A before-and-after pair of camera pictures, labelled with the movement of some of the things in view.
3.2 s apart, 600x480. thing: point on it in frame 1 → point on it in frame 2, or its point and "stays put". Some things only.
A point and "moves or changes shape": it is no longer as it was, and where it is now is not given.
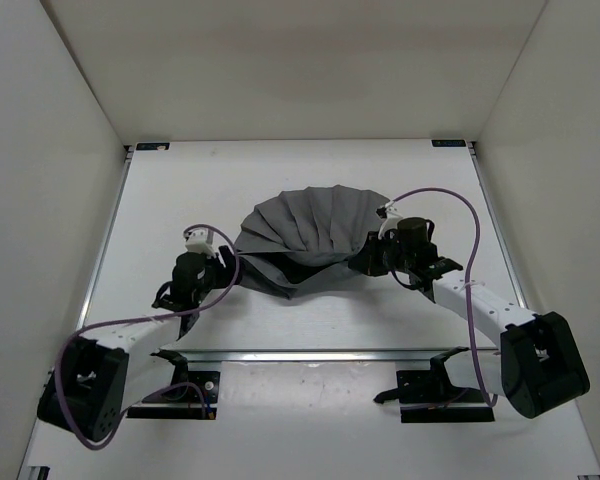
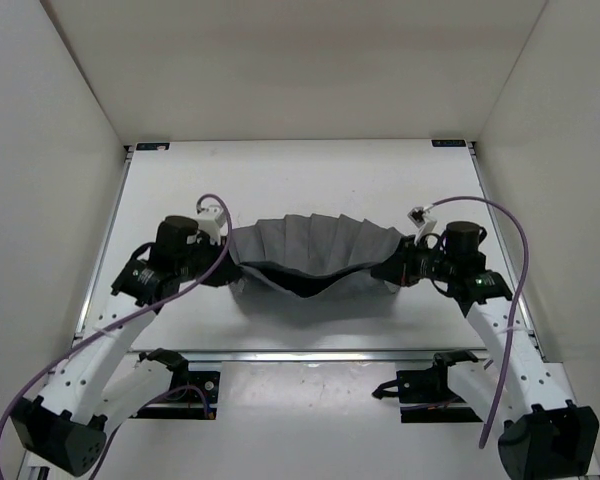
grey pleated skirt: x=289 y=245 moves or changes shape
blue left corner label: x=163 y=146 stays put
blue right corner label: x=449 y=143 stays put
